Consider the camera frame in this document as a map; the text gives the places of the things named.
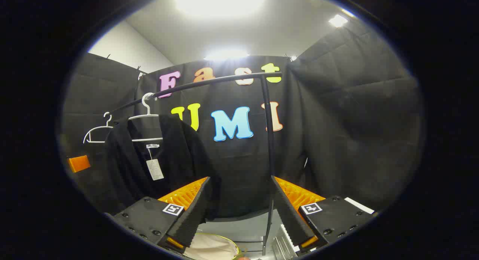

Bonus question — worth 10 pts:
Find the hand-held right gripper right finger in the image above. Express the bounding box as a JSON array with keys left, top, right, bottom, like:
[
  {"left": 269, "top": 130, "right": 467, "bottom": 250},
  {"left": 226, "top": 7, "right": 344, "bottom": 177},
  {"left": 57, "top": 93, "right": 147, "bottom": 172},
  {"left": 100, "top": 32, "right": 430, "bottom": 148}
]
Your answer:
[{"left": 270, "top": 175, "right": 376, "bottom": 257}]

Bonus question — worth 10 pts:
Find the black metal clothes rack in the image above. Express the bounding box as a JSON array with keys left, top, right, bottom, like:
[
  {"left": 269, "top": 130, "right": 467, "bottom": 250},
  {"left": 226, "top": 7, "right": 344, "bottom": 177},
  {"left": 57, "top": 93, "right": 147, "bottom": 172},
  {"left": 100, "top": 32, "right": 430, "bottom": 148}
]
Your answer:
[{"left": 109, "top": 71, "right": 283, "bottom": 256}]

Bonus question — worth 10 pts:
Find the white laundry hamper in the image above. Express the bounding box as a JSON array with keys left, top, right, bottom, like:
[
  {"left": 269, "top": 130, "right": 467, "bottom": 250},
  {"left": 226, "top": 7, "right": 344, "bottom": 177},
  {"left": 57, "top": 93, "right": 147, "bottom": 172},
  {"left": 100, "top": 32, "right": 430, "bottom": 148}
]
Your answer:
[{"left": 183, "top": 232, "right": 242, "bottom": 260}]

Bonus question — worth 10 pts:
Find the black backdrop cloth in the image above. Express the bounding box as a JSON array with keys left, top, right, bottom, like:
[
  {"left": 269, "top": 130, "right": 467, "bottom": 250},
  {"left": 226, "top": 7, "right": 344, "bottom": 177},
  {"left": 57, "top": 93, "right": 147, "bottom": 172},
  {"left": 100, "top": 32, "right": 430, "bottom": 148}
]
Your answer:
[{"left": 60, "top": 19, "right": 425, "bottom": 219}]

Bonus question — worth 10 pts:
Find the grey metal cabinet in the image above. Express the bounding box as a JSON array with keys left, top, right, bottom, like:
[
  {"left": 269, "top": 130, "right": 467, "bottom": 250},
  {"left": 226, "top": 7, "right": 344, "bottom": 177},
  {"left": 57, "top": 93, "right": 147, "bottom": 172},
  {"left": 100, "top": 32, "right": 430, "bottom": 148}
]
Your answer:
[{"left": 271, "top": 224, "right": 300, "bottom": 259}]

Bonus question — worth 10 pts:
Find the black garment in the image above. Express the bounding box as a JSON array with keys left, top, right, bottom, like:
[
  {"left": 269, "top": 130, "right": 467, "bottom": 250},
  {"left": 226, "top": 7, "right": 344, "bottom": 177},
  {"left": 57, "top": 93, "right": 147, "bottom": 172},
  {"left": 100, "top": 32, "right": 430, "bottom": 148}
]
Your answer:
[{"left": 105, "top": 114, "right": 221, "bottom": 220}]

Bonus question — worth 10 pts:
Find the white plastic hanger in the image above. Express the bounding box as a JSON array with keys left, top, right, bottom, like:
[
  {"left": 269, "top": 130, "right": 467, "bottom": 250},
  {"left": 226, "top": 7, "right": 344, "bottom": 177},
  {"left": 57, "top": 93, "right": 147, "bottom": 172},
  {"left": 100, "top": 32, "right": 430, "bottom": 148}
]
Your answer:
[
  {"left": 83, "top": 111, "right": 115, "bottom": 144},
  {"left": 127, "top": 92, "right": 164, "bottom": 143}
]

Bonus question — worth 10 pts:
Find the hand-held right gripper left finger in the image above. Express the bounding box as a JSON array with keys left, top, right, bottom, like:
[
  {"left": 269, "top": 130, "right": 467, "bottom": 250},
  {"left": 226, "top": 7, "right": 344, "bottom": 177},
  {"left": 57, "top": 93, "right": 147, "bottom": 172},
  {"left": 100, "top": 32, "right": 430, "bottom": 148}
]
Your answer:
[{"left": 106, "top": 177, "right": 212, "bottom": 255}]

